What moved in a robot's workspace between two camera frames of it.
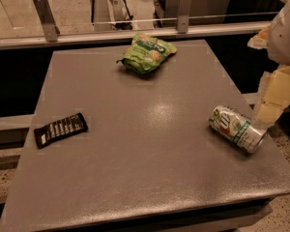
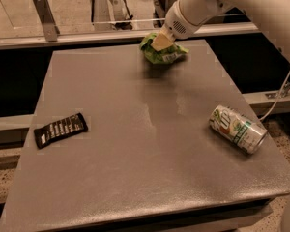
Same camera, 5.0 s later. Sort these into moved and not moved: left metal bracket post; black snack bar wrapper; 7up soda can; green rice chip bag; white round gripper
Moved: green rice chip bag; white round gripper
Not moved: left metal bracket post; 7up soda can; black snack bar wrapper
